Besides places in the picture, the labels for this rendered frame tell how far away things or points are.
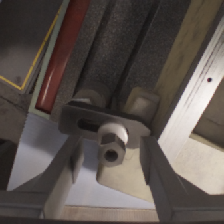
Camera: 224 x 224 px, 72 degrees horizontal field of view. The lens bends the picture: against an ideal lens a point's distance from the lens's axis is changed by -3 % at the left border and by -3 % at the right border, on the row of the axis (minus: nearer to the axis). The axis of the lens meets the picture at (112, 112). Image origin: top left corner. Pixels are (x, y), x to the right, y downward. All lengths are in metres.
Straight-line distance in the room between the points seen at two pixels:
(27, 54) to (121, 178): 0.91
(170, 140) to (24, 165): 0.48
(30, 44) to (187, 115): 0.97
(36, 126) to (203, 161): 0.43
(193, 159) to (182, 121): 0.06
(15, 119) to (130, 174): 1.36
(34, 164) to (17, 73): 0.66
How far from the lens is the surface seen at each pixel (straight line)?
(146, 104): 0.23
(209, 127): 0.30
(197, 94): 0.20
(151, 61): 0.44
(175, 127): 0.20
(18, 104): 1.52
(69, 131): 0.22
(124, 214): 0.60
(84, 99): 0.24
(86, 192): 0.58
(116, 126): 0.18
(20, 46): 1.09
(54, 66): 0.48
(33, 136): 0.53
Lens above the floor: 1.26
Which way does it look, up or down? 76 degrees down
